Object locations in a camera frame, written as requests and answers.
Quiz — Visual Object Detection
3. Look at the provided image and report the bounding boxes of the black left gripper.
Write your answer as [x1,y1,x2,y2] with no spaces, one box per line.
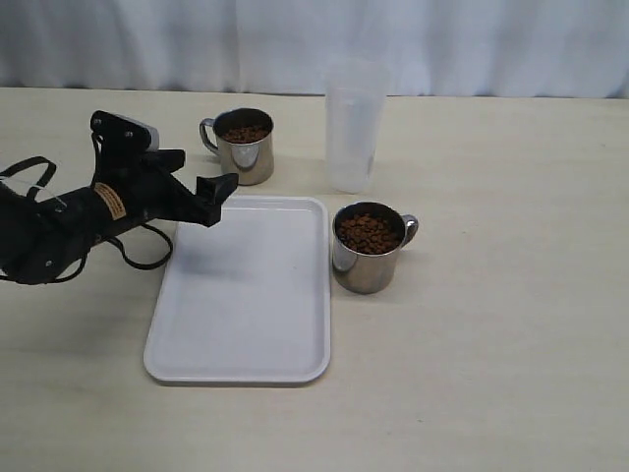
[90,149,239,236]

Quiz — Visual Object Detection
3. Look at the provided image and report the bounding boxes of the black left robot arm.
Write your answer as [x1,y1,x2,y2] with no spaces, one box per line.
[1,149,239,285]

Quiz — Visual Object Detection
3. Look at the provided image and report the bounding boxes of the clear plastic tall container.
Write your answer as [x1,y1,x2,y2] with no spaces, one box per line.
[325,58,389,194]

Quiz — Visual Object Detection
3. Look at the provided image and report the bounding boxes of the white plastic tray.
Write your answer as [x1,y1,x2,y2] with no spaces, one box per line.
[143,196,331,385]

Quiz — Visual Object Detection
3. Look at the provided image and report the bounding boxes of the steel mug with kibble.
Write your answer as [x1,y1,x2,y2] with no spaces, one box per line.
[331,201,420,294]

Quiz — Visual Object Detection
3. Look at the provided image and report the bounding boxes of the white curtain backdrop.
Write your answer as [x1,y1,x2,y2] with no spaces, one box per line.
[1,1,628,98]

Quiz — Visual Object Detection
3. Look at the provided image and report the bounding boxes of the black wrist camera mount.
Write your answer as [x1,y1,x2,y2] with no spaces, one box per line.
[90,110,159,185]

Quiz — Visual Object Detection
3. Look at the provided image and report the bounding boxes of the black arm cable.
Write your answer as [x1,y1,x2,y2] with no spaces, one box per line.
[0,155,174,284]

